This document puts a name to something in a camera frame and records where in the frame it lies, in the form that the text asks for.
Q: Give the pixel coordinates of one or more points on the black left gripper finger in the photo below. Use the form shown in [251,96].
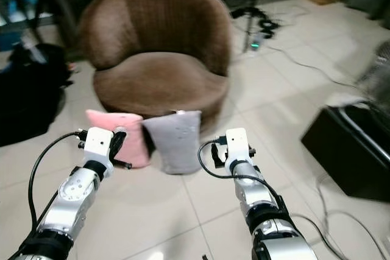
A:
[120,142]

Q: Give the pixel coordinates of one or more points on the pink pillow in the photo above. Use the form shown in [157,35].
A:
[103,120]

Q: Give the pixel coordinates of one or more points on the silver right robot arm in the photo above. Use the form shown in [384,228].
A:
[256,196]

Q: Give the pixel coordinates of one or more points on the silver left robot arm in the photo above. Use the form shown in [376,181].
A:
[73,196]

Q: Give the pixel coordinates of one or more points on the grey pillow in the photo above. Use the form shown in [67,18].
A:
[173,144]

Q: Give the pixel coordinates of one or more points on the brown round sofa chair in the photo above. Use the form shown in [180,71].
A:
[158,83]

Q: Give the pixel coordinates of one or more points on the grey floor fan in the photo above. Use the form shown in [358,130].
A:
[375,83]

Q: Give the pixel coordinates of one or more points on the black bag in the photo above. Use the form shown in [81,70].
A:
[30,95]

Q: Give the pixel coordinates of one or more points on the power strip green light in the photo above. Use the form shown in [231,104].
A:
[255,44]

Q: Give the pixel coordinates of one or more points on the black box cabinet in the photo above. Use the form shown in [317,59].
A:
[347,156]

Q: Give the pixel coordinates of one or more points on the blue storage crate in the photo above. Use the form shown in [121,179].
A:
[15,22]

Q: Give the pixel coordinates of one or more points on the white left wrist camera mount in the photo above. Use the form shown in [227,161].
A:
[97,143]

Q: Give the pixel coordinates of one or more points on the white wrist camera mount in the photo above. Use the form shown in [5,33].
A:
[237,141]
[97,143]

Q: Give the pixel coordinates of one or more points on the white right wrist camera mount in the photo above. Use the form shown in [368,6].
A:
[237,141]

